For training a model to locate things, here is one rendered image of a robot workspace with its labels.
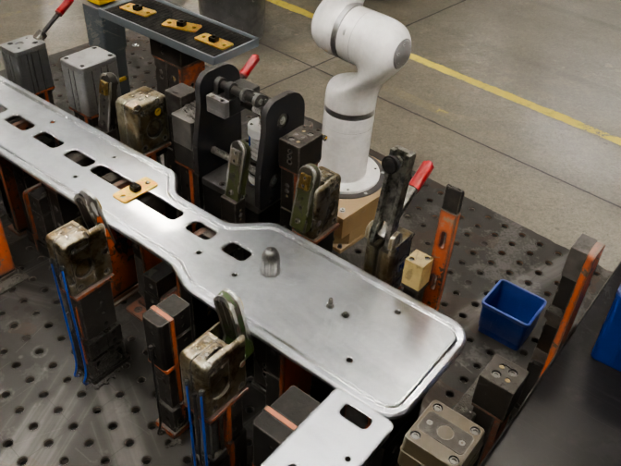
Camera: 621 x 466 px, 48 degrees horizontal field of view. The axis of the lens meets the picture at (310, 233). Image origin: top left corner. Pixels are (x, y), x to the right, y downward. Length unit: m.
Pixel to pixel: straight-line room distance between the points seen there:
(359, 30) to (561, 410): 0.86
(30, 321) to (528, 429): 1.03
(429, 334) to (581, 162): 2.59
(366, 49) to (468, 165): 1.95
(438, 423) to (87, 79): 1.05
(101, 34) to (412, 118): 2.19
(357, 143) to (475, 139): 2.00
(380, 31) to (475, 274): 0.60
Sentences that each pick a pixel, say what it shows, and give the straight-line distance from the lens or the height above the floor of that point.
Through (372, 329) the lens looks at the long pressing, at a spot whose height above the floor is 1.00.
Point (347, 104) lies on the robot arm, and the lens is 1.58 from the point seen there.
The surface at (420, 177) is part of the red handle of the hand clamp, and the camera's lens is 1.18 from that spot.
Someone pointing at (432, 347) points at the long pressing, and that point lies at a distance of 1.07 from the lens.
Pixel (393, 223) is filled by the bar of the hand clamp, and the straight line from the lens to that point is 1.13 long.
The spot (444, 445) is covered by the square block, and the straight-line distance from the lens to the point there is 0.90.
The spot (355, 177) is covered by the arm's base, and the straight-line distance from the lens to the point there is 1.69.
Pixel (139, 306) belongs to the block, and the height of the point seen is 0.70.
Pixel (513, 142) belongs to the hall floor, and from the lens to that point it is 3.63.
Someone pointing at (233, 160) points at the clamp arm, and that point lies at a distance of 1.30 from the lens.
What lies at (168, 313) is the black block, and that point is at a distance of 1.12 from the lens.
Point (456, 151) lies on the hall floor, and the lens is 3.47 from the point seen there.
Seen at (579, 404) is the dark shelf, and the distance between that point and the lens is 1.03.
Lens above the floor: 1.78
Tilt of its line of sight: 39 degrees down
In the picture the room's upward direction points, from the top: 3 degrees clockwise
